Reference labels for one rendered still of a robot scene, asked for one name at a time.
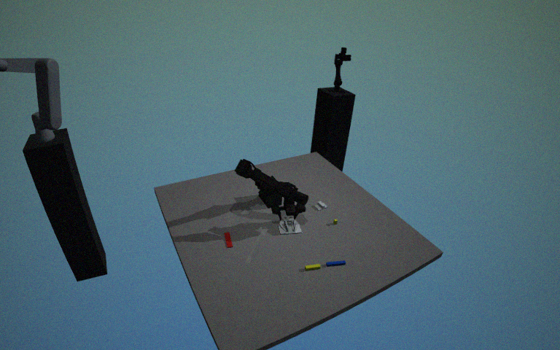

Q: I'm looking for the yellow rectangular bar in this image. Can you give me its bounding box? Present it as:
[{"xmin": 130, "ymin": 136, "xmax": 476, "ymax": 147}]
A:
[{"xmin": 305, "ymin": 264, "xmax": 320, "ymax": 271}]

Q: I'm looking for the red rectangular block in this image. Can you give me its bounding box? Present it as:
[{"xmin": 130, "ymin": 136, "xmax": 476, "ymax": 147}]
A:
[{"xmin": 224, "ymin": 233, "xmax": 233, "ymax": 248}]

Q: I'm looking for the blue flat bar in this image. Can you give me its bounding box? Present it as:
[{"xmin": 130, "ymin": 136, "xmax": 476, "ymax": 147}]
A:
[{"xmin": 326, "ymin": 260, "xmax": 346, "ymax": 266}]

